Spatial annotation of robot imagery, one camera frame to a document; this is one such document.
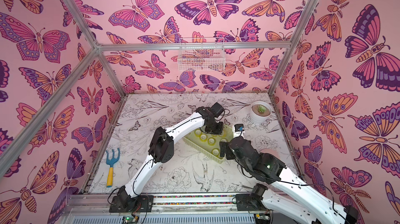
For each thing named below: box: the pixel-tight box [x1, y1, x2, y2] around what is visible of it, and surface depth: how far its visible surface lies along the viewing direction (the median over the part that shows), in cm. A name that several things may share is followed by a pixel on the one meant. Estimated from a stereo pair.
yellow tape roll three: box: [211, 147, 221, 157], surface depth 91 cm
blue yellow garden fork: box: [105, 147, 121, 188], surface depth 87 cm
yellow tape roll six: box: [207, 137, 216, 146], surface depth 96 cm
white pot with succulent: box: [250, 100, 273, 125], surface depth 99 cm
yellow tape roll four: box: [200, 133, 208, 142], surface depth 97 cm
